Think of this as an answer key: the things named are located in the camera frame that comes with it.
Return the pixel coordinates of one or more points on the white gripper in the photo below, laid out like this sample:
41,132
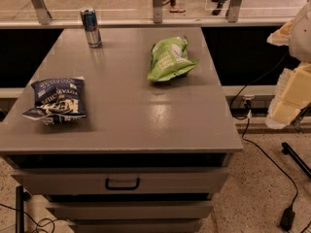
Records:
301,36

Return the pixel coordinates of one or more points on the green rice chip bag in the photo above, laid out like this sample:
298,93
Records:
170,60

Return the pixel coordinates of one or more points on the redbull can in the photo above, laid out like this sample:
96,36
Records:
89,19

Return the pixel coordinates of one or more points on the blue potato chip bag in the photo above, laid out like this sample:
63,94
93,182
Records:
57,100

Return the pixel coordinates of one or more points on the black stand leg right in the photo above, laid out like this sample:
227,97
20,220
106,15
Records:
287,149

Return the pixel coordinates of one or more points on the black power adapter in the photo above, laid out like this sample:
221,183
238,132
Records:
287,219

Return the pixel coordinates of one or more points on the top grey drawer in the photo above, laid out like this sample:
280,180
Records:
92,181

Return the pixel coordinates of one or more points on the grey drawer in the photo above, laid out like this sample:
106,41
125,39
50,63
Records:
137,226
92,181
131,210

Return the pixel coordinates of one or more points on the grey drawer cabinet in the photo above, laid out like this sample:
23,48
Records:
130,122

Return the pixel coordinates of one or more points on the bottom grey drawer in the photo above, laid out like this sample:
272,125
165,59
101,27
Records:
137,226

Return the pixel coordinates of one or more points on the middle grey drawer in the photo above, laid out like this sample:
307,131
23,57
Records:
131,210

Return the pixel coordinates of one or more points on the black stand pole left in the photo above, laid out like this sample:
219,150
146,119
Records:
19,212

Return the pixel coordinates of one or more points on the wall power outlet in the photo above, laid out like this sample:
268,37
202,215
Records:
247,101

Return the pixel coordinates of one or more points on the right metal railing post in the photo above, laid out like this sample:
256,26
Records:
232,13

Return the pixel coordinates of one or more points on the metal railing post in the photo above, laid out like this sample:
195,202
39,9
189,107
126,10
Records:
41,10
157,11
232,13

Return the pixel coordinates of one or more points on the middle metal railing post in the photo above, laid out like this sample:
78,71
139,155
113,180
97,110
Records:
157,11

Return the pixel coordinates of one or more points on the black drawer handle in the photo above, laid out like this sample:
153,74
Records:
122,185

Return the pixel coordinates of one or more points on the left metal railing post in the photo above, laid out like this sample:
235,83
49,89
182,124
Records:
41,10

